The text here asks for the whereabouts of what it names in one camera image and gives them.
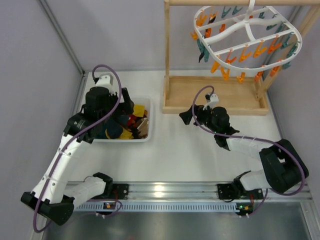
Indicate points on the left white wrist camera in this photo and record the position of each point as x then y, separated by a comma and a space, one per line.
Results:
104, 85

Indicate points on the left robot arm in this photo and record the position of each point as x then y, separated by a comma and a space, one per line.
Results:
50, 198

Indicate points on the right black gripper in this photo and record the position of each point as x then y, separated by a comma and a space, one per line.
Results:
198, 115

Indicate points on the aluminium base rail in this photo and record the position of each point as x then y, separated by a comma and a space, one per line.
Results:
186, 197

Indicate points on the wooden hanger rack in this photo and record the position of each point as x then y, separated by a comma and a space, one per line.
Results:
241, 90

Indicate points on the white plastic basket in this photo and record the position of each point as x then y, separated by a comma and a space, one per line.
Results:
131, 122

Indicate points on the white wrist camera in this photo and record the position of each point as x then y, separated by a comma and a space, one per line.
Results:
211, 101
104, 85

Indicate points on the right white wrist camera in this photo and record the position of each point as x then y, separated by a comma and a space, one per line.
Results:
211, 101

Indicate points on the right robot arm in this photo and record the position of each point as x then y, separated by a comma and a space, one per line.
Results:
282, 167

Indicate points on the white round clip hanger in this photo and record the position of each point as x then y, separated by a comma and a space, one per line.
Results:
245, 41

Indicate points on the navy sock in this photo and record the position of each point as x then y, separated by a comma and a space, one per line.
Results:
111, 130

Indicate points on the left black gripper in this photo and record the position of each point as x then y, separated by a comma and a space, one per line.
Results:
126, 100

